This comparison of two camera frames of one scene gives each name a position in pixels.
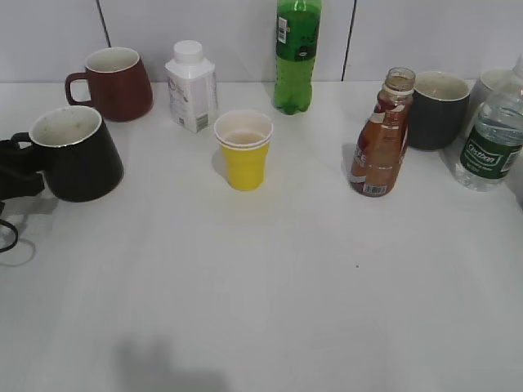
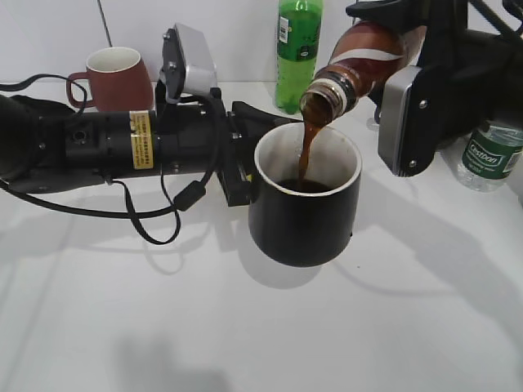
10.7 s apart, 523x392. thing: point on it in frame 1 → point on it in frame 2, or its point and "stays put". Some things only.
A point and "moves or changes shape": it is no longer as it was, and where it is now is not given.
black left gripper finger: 19,176 → 197,136
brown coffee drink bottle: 380,145 → 366,54
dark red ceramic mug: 114,82 stays put
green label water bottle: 493,153 stays put
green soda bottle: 298,26 stays put
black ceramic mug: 74,153 moves or changes shape
